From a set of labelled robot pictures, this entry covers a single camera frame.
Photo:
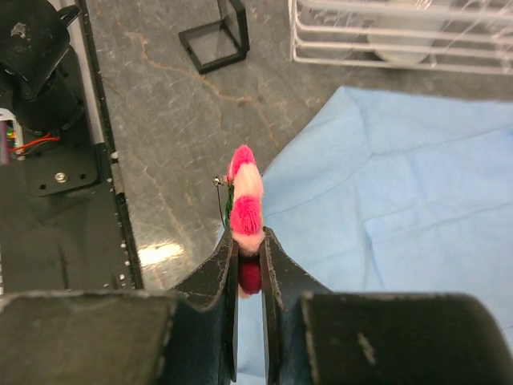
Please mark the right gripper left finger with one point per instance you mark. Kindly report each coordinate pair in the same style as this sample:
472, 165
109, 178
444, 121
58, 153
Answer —
185, 335

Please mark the light blue button shirt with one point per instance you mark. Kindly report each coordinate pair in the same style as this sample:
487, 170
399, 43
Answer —
393, 193

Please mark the small black square frame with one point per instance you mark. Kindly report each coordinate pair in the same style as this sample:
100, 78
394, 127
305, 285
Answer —
221, 43

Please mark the frosted white cup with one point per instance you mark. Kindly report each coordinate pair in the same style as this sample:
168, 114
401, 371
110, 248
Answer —
403, 46

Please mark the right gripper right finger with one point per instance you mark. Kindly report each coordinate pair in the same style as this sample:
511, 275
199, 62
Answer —
316, 336

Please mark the white wire dish rack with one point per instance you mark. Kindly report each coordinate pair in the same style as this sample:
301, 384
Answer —
472, 37

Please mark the pink flower smiley brooch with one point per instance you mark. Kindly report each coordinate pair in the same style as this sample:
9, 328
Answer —
243, 216

